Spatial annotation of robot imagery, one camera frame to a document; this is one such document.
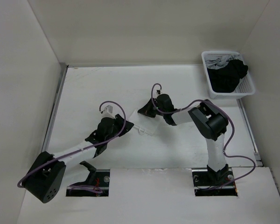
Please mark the grey tank top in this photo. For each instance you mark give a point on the grey tank top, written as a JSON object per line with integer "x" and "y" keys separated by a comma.
{"x": 218, "y": 62}

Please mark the black tank top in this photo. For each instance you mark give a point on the black tank top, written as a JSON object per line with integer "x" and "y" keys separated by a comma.
{"x": 226, "y": 79}

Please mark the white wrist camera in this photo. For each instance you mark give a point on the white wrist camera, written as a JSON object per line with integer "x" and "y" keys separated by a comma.
{"x": 157, "y": 93}
{"x": 107, "y": 112}

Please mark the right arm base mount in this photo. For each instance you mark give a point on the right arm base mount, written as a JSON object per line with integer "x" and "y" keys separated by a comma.
{"x": 204, "y": 186}

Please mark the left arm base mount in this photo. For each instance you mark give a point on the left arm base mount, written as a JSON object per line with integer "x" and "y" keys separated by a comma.
{"x": 95, "y": 185}

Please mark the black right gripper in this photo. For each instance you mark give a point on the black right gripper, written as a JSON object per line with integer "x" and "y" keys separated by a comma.
{"x": 146, "y": 110}

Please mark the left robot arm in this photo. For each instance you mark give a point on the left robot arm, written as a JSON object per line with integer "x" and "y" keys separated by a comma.
{"x": 45, "y": 176}

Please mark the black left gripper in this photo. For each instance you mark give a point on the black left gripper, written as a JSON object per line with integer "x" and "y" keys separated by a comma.
{"x": 121, "y": 124}

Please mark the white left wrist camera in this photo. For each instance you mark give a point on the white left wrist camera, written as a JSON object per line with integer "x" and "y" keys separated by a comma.
{"x": 107, "y": 112}

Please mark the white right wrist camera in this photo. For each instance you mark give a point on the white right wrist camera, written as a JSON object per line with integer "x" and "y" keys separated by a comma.
{"x": 157, "y": 93}

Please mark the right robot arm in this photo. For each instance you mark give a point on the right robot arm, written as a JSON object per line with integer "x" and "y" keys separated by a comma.
{"x": 210, "y": 122}

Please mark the white tank top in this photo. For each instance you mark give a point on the white tank top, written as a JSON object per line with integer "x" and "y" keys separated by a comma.
{"x": 144, "y": 124}

